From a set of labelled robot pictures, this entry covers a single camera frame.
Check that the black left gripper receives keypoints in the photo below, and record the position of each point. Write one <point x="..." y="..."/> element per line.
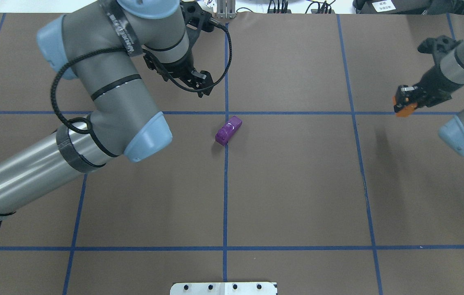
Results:
<point x="177" y="70"/>

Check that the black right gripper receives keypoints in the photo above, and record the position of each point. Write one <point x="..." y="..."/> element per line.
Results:
<point x="435" y="82"/>

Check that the orange trapezoid block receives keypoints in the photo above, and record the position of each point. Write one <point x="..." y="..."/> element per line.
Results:
<point x="404" y="106"/>

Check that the purple trapezoid block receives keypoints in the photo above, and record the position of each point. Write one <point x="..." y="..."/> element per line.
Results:
<point x="227" y="131"/>

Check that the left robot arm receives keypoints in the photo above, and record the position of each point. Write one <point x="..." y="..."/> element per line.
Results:
<point x="98" y="95"/>

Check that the black device with label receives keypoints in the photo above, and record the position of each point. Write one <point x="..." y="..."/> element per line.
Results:
<point x="409" y="7"/>

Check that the brown paper table mat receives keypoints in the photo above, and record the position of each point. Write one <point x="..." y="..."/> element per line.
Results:
<point x="322" y="189"/>

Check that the white metal mounting plate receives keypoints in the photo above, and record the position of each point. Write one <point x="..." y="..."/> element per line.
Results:
<point x="224" y="288"/>

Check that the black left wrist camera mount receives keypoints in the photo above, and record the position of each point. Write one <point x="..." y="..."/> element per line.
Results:
<point x="196" y="20"/>

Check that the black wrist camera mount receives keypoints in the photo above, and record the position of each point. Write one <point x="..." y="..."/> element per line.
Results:
<point x="438" y="47"/>
<point x="196" y="20"/>

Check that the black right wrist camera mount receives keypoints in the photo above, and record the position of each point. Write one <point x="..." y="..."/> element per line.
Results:
<point x="438" y="47"/>

